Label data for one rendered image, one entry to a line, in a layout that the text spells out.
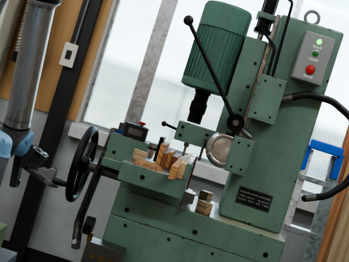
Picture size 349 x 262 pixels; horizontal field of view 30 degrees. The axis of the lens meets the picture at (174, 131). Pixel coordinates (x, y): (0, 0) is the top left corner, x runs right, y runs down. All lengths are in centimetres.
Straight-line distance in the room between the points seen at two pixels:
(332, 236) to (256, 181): 137
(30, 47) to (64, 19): 168
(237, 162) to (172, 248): 35
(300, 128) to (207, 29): 47
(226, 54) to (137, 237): 69
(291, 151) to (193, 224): 42
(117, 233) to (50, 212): 167
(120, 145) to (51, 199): 158
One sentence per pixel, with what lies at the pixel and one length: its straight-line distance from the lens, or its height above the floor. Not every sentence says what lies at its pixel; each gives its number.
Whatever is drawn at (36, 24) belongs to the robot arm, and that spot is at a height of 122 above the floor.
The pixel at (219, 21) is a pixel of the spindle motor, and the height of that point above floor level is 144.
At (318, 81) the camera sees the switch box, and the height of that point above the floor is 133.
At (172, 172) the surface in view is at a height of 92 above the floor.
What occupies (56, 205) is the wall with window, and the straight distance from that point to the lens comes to 381.
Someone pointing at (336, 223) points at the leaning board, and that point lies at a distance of 355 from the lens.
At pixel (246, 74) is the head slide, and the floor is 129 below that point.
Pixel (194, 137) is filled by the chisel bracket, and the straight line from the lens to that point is 231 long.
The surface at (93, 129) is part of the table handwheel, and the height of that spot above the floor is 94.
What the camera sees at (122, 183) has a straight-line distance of 218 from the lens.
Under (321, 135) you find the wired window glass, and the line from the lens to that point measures 385.
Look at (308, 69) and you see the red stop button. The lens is 219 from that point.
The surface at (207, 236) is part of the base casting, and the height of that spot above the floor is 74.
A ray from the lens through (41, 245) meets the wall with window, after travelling 386.
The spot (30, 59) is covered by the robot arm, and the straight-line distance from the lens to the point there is 212.
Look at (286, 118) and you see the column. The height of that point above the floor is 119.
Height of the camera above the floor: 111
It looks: 2 degrees down
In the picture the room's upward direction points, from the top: 17 degrees clockwise
